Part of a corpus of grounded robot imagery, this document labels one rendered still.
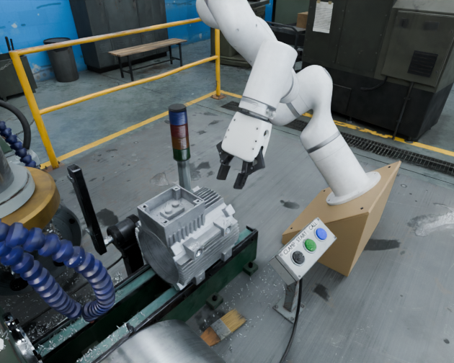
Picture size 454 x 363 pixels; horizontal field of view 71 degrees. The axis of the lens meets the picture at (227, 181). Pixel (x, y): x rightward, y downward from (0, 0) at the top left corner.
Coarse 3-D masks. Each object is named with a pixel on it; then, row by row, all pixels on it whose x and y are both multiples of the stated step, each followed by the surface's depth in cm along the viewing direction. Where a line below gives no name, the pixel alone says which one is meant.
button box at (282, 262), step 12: (312, 228) 76; (324, 228) 77; (300, 240) 73; (324, 240) 75; (288, 252) 70; (312, 252) 72; (276, 264) 71; (288, 264) 68; (300, 264) 69; (312, 264) 70; (288, 276) 69; (300, 276) 68
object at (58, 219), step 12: (60, 204) 77; (60, 216) 77; (72, 216) 79; (60, 228) 78; (72, 228) 81; (60, 240) 75; (72, 240) 82; (24, 252) 73; (36, 252) 76; (0, 264) 68; (48, 264) 79; (60, 264) 81; (0, 276) 71; (12, 276) 74; (0, 288) 73; (12, 288) 74; (24, 288) 76
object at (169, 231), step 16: (176, 192) 77; (144, 208) 72; (160, 208) 76; (176, 208) 74; (192, 208) 72; (144, 224) 73; (160, 224) 67; (176, 224) 69; (192, 224) 74; (176, 240) 71
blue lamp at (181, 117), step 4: (172, 112) 100; (176, 112) 100; (180, 112) 100; (184, 112) 101; (172, 116) 101; (176, 116) 101; (180, 116) 101; (184, 116) 102; (172, 120) 102; (176, 120) 102; (180, 120) 102; (184, 120) 103; (172, 124) 103; (176, 124) 102; (180, 124) 103
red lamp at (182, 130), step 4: (184, 124) 104; (172, 128) 104; (176, 128) 103; (180, 128) 103; (184, 128) 104; (172, 132) 105; (176, 132) 104; (180, 132) 104; (184, 132) 105; (176, 136) 105; (180, 136) 105; (184, 136) 106
